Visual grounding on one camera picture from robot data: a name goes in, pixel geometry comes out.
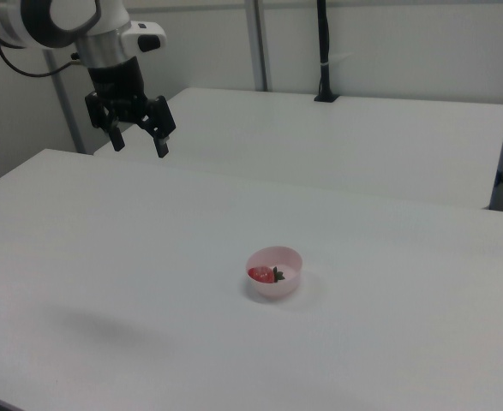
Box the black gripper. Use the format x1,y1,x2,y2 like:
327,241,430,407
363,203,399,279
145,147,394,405
83,56,177,160

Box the red toy strawberry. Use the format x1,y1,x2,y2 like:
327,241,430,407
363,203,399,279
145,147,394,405
247,265,286,284

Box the pink plastic bowl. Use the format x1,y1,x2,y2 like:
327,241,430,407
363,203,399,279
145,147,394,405
245,245,304,301

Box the white folding table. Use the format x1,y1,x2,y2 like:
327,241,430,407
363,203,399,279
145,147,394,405
93,87,503,211

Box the grey partition end post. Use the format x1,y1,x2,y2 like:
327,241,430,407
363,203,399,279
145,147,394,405
44,49,86,156

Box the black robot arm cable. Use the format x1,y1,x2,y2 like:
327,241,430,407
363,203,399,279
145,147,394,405
0,42,83,80

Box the grey partition frame post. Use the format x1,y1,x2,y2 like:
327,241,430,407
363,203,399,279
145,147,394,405
245,0,274,92

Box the black camera stand pole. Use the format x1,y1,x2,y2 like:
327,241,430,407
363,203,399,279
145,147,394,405
313,0,340,104

